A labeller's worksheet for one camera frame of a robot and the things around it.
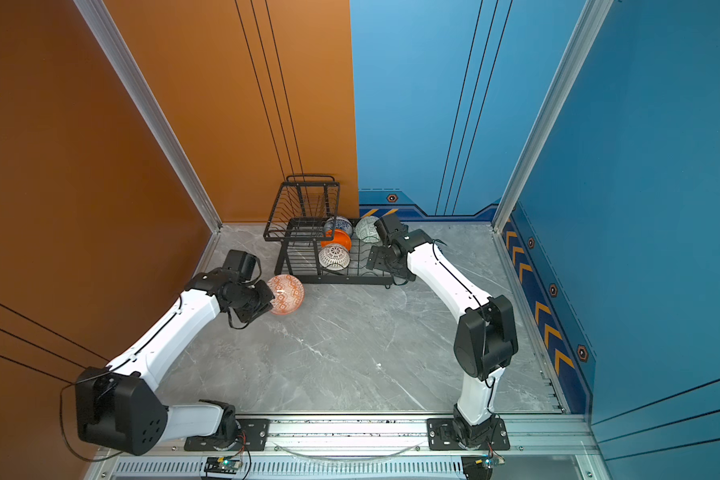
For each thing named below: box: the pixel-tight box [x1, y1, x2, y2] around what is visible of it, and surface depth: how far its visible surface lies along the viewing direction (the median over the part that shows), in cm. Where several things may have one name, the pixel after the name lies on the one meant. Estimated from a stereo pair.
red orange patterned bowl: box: [267, 274, 305, 316], surface depth 87 cm
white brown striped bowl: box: [318, 243, 350, 271], surface depth 107 cm
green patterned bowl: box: [354, 216, 380, 244], surface depth 117 cm
